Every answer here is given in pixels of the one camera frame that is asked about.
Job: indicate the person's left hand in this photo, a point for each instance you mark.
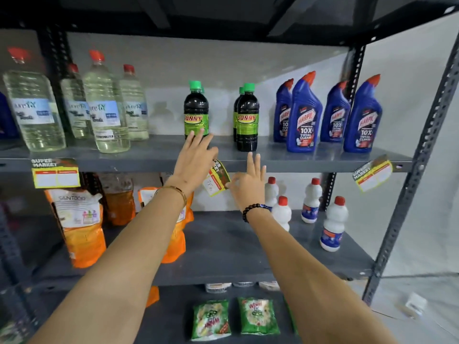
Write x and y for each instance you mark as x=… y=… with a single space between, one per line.
x=192 y=164

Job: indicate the person's right hand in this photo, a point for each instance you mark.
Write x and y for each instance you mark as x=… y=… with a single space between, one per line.
x=251 y=188

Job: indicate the person's left middle finger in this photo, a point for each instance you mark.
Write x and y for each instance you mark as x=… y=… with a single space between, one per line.
x=199 y=137

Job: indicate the person's left thumb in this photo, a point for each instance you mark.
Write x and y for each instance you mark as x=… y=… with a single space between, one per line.
x=213 y=155

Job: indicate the person's right thumb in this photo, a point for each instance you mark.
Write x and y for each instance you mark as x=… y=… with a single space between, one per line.
x=233 y=185

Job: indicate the person's right middle finger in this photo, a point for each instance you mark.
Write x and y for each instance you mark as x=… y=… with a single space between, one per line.
x=250 y=162

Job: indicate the person's right little finger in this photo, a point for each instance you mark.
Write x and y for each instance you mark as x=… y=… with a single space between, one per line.
x=264 y=173

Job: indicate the person's right forearm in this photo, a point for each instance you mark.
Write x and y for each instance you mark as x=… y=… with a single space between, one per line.
x=312 y=283

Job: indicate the person's left forearm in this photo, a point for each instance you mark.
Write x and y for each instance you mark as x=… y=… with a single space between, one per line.
x=118 y=268

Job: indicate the yellow shelf price label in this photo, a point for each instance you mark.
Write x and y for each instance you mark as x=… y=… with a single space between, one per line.
x=373 y=173
x=55 y=173
x=217 y=182

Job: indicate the white red-capped bottle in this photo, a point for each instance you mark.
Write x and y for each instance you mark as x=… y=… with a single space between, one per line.
x=334 y=225
x=271 y=193
x=282 y=214
x=311 y=204

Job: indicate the dark green-capped bottle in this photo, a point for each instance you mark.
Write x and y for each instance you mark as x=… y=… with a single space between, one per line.
x=248 y=118
x=235 y=118
x=196 y=111

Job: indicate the gold bangle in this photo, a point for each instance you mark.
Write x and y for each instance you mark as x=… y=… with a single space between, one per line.
x=177 y=191

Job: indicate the blue toilet cleaner bottle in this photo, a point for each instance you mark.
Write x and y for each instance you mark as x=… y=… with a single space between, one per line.
x=334 y=118
x=363 y=121
x=304 y=118
x=281 y=114

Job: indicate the dark grey metal shelf rack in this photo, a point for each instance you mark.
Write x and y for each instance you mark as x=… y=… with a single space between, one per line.
x=229 y=247

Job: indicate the orange and white refill pouch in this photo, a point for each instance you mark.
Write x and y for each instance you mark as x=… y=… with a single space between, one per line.
x=175 y=243
x=79 y=225

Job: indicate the large clear red-capped bottle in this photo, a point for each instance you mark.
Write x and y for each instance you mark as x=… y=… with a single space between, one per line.
x=105 y=111
x=34 y=114

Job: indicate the white shelf label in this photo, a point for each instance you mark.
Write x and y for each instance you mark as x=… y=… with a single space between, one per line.
x=269 y=285
x=218 y=288
x=244 y=284

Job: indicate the clear orange liquid pouch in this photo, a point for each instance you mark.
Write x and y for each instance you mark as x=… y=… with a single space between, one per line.
x=118 y=204

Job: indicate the green detergent packet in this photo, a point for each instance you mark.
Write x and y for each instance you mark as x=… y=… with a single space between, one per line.
x=211 y=320
x=291 y=318
x=259 y=317

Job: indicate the dark blue container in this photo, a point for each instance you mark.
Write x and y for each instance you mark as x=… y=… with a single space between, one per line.
x=7 y=118

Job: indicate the white box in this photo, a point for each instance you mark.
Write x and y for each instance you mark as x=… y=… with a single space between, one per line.
x=416 y=304

